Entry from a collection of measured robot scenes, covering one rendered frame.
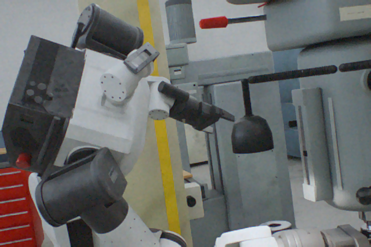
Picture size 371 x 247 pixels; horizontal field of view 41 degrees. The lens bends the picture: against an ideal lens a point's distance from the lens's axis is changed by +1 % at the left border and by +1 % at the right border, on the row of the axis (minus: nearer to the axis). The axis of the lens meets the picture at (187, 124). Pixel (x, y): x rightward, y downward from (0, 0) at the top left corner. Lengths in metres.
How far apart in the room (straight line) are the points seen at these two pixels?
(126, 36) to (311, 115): 0.53
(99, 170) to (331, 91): 0.45
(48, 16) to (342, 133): 9.23
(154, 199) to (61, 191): 1.70
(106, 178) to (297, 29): 0.45
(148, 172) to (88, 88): 1.57
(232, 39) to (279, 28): 9.69
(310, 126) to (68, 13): 9.19
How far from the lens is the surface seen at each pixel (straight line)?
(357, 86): 0.90
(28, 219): 5.40
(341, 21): 0.85
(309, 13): 0.89
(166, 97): 1.47
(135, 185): 2.62
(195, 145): 9.41
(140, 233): 1.08
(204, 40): 10.44
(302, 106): 0.93
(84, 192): 0.96
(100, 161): 0.97
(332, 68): 0.79
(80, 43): 1.23
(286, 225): 1.43
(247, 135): 0.83
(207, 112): 1.54
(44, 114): 1.04
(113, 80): 1.00
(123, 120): 1.07
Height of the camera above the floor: 1.59
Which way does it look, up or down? 5 degrees down
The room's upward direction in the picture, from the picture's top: 8 degrees counter-clockwise
